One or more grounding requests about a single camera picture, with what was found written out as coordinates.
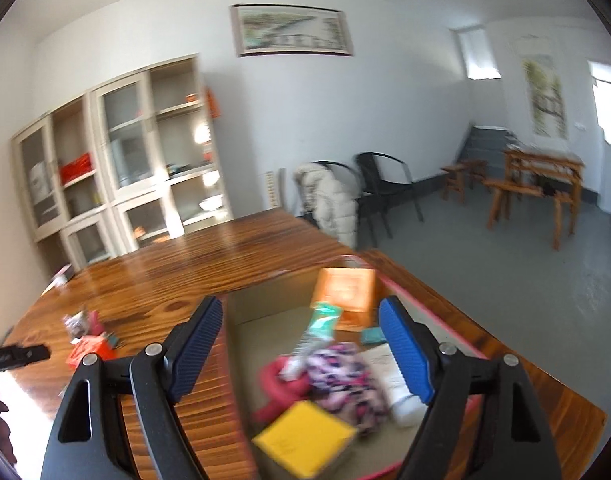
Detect white cosmetic tube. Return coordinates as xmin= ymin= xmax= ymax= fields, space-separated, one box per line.
xmin=385 ymin=380 xmax=430 ymax=427

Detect bright doorway window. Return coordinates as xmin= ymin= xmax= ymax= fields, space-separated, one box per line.
xmin=588 ymin=60 xmax=611 ymax=148

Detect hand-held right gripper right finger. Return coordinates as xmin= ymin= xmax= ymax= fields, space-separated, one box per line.
xmin=378 ymin=296 xmax=561 ymax=480

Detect yellow cardboard box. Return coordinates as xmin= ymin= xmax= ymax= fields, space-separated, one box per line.
xmin=252 ymin=400 xmax=359 ymax=478

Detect floral patterned cloth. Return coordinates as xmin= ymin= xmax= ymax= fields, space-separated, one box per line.
xmin=305 ymin=342 xmax=391 ymax=436

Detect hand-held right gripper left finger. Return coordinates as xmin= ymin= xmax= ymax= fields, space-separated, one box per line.
xmin=40 ymin=295 xmax=225 ymax=480

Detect small high window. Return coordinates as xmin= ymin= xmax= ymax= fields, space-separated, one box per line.
xmin=458 ymin=27 xmax=501 ymax=81

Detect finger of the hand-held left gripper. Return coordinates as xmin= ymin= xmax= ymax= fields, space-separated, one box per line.
xmin=0 ymin=344 xmax=52 ymax=372

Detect wooden bench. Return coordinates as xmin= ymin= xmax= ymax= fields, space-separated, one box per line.
xmin=483 ymin=177 xmax=576 ymax=252

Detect black chair with jacket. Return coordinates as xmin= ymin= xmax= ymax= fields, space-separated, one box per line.
xmin=298 ymin=160 xmax=367 ymax=241

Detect pale green cardboard box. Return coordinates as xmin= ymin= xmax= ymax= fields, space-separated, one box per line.
xmin=358 ymin=342 xmax=405 ymax=396

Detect red soft item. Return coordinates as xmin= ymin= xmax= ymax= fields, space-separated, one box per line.
xmin=252 ymin=357 xmax=316 ymax=423

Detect large orange embossed block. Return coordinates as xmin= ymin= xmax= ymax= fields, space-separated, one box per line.
xmin=310 ymin=267 xmax=377 ymax=332

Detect cream glass-door cabinet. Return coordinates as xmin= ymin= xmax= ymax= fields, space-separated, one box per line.
xmin=11 ymin=54 xmax=235 ymax=271

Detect grey staircase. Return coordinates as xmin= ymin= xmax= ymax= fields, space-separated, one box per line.
xmin=455 ymin=125 xmax=516 ymax=167

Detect small wooden stool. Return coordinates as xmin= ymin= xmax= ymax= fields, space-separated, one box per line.
xmin=440 ymin=160 xmax=489 ymax=205

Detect red bags on shelf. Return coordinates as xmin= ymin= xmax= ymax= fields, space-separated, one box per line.
xmin=59 ymin=154 xmax=93 ymax=185

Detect small orange embossed block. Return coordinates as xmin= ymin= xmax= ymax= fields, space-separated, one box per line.
xmin=66 ymin=335 xmax=111 ymax=367

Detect framed landscape painting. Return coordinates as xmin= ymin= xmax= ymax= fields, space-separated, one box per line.
xmin=229 ymin=4 xmax=355 ymax=58

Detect white puffer jacket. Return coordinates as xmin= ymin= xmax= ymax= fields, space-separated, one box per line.
xmin=292 ymin=162 xmax=359 ymax=250

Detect stack of pink cards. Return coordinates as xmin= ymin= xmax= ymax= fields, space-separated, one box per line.
xmin=49 ymin=264 xmax=77 ymax=287

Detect pink cardboard container box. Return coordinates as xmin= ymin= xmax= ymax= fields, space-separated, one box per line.
xmin=224 ymin=255 xmax=489 ymax=480

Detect empty black chair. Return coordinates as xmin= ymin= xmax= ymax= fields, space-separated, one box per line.
xmin=355 ymin=152 xmax=425 ymax=240

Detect green sachet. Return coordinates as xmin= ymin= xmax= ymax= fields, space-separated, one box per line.
xmin=305 ymin=302 xmax=344 ymax=341

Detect clear package with metal tools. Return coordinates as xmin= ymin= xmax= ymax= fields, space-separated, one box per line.
xmin=62 ymin=310 xmax=101 ymax=338

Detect hanging scroll painting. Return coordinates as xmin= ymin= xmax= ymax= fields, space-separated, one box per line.
xmin=520 ymin=52 xmax=571 ymax=141

